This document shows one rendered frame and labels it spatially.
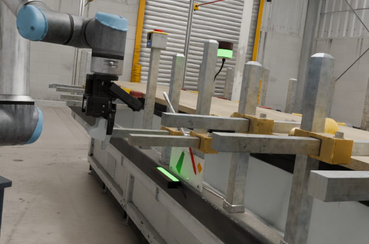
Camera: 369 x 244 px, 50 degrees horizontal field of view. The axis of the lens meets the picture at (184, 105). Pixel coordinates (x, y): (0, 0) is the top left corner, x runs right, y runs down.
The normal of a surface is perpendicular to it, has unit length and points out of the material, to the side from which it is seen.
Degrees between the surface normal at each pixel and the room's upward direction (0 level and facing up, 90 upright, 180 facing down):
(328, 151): 90
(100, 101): 90
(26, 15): 92
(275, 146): 90
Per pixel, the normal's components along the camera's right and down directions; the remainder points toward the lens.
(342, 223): -0.90, -0.07
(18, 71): 0.59, 0.00
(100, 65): -0.18, 0.06
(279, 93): 0.41, 0.13
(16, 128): 0.74, 0.09
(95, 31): -0.66, -0.03
